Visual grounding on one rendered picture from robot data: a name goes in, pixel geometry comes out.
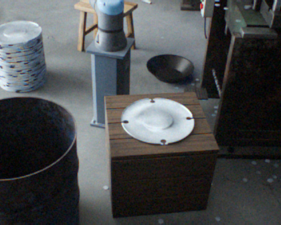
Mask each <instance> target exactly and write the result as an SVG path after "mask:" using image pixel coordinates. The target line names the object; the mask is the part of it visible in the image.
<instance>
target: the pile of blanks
mask: <svg viewBox="0 0 281 225"><path fill-rule="evenodd" d="M46 81H47V68H46V62H45V52H44V50H43V36H42V31H41V34H40V35H39V36H38V37H37V38H36V39H34V40H32V41H30V42H25V43H24V44H14V45H7V44H0V86H1V87H2V88H3V89H4V90H6V91H9V92H28V91H32V90H35V89H38V88H39V87H41V86H43V84H45V82H46Z"/></svg>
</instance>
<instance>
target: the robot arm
mask: <svg viewBox="0 0 281 225"><path fill-rule="evenodd" d="M89 2H90V5H91V6H92V8H93V9H94V11H95V12H96V14H97V15H98V33H97V34H96V39H95V46H96V48H98V49H99V50H102V51H103V52H118V51H121V50H123V49H125V47H126V46H127V38H126V35H125V32H124V0H89Z"/></svg>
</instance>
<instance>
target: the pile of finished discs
mask: <svg viewBox="0 0 281 225"><path fill-rule="evenodd" d="M150 100H151V99H149V98H145V99H142V100H138V101H136V102H134V103H132V104H130V105H129V106H127V107H126V108H125V110H124V112H123V113H122V122H124V121H128V122H129V123H127V124H125V123H122V126H123V127H124V130H125V131H126V132H127V133H128V134H129V135H130V136H131V137H133V138H135V139H137V140H139V141H142V142H145V143H148V144H155V145H163V143H161V140H166V143H165V144H172V143H176V142H179V141H180V140H183V139H184V138H186V137H187V136H188V135H190V133H191V132H192V130H193V128H194V119H191V120H187V119H186V117H190V118H192V114H191V113H190V111H189V110H188V109H187V108H185V106H183V105H182V104H179V103H178V102H175V101H173V100H168V99H165V98H155V99H153V100H154V101H155V102H154V103H151V102H150Z"/></svg>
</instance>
